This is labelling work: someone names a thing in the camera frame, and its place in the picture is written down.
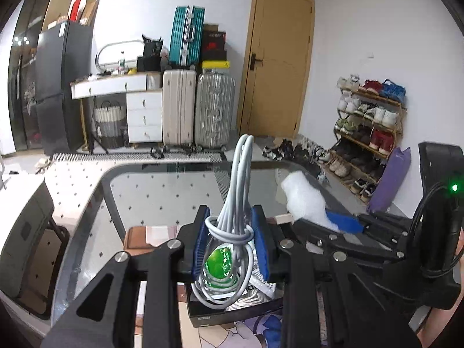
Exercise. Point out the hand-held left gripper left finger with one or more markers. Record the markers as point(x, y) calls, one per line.
point(201, 246)

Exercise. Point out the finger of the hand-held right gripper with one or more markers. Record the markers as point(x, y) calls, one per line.
point(344, 223)
point(326, 237)

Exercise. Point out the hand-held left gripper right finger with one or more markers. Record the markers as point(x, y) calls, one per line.
point(261, 246)

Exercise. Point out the green packet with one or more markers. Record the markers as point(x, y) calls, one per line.
point(217, 264)

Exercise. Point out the white foam wrap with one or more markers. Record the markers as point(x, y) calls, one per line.
point(304, 195)

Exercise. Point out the black storage box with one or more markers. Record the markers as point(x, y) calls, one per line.
point(232, 317)

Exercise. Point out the person's right forearm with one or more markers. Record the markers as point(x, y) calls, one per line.
point(446, 324)

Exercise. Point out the printed desk mat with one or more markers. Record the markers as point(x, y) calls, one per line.
point(152, 239)

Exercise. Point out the purple yoga mat bag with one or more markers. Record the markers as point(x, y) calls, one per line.
point(389, 181)

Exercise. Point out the glass table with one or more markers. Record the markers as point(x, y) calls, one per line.
point(145, 195)

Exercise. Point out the pile of shoes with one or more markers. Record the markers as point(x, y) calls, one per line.
point(297, 152)

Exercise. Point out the wooden shoe rack with shoes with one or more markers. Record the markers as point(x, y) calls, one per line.
point(366, 134)

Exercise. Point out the silver suitcase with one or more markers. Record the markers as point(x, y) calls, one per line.
point(215, 112)

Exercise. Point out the cream suitcase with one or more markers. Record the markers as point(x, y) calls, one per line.
point(178, 110)

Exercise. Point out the white dresser with drawers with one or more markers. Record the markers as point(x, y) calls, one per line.
point(143, 116)

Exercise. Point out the white dotted rug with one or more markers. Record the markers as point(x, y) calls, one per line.
point(72, 174)

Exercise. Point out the woven laundry basket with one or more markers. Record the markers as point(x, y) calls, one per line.
point(108, 127)

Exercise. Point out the wooden door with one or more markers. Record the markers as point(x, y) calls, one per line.
point(275, 61)

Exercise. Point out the grey side table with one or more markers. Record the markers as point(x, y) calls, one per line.
point(21, 243)

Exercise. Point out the yellow and black box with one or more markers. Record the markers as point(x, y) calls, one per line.
point(216, 64)

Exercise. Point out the black bag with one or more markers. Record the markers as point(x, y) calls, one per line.
point(150, 58)

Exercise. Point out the clear water bottle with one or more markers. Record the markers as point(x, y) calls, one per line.
point(121, 63)

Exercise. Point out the black shoe box stack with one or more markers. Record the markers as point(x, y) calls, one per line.
point(214, 43)

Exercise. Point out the teal suitcase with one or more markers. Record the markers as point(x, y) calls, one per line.
point(186, 38)

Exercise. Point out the grey refrigerator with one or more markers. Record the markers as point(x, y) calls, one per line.
point(61, 87)

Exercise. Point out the oval mirror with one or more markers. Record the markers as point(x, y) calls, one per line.
point(105, 49)

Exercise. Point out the glass display cabinet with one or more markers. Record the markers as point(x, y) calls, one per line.
point(29, 61)

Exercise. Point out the flat cardboard box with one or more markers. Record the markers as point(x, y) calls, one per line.
point(89, 11)

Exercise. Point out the red box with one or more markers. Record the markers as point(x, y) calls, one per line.
point(75, 9)

